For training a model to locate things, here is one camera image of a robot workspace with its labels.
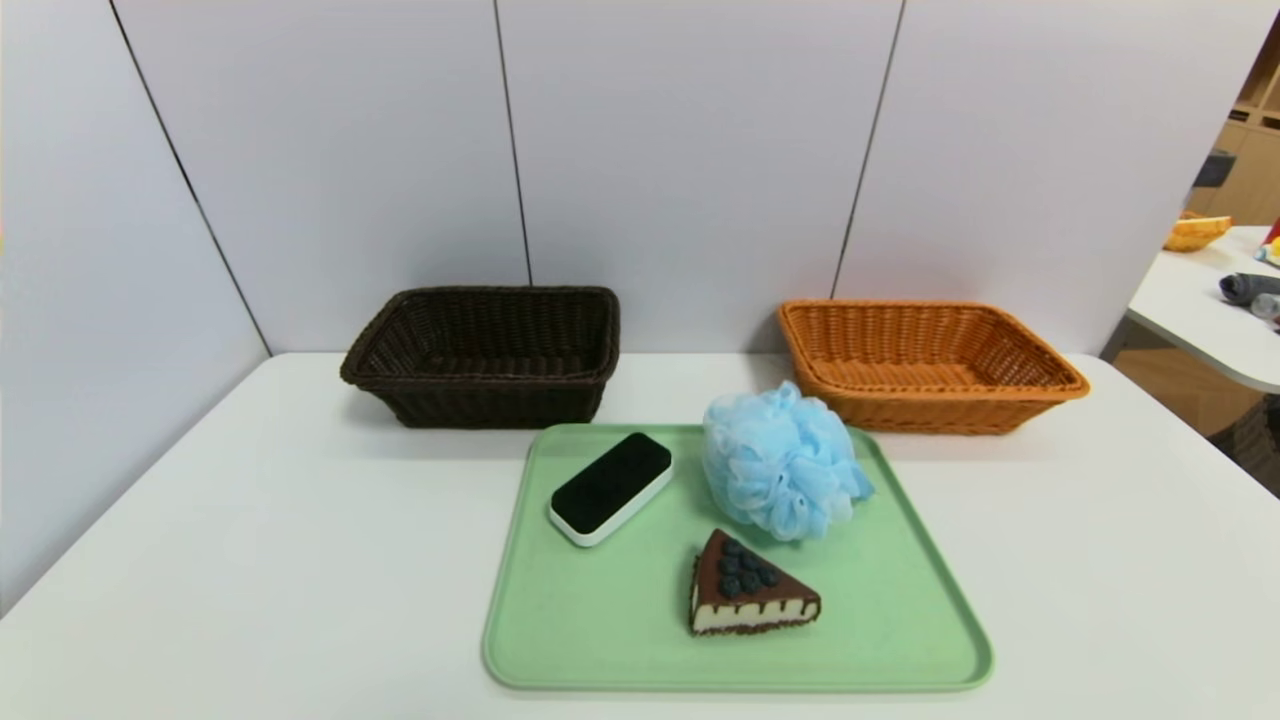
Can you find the black and white eraser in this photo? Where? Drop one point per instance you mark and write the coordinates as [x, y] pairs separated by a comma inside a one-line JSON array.
[[610, 485]]

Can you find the light blue bath loofah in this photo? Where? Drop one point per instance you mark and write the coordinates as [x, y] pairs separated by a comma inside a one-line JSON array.
[[780, 460]]

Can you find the chocolate cake slice toy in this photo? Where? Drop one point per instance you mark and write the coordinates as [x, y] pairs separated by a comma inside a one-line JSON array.
[[745, 600]]

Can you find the dark brown wicker basket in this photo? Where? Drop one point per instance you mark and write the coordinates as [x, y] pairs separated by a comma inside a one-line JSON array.
[[480, 400]]

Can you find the orange wicker basket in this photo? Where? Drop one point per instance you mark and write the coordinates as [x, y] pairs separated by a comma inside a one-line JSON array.
[[930, 405]]

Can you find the small yellow wicker basket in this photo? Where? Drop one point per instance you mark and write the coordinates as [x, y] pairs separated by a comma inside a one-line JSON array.
[[1195, 235]]

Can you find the green plastic tray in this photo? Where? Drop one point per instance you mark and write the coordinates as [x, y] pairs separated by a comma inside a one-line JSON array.
[[600, 620]]

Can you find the white side table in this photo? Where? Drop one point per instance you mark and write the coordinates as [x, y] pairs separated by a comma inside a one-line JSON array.
[[1190, 310]]

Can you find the dark grey box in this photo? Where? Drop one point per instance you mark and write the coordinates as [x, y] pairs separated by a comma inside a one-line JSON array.
[[1214, 169]]

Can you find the grey rolled cloth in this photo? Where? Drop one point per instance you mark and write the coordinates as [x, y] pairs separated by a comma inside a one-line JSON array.
[[1245, 288]]

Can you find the dark woven stool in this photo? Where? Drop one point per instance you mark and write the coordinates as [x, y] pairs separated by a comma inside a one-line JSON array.
[[1255, 445]]

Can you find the clear plastic object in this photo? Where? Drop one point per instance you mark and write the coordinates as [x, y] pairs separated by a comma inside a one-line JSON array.
[[1268, 308]]

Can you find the red and yellow item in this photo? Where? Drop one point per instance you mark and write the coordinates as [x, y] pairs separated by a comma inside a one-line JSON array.
[[1272, 248]]

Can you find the wooden shelf unit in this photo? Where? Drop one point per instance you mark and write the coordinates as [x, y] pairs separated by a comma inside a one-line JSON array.
[[1255, 170]]

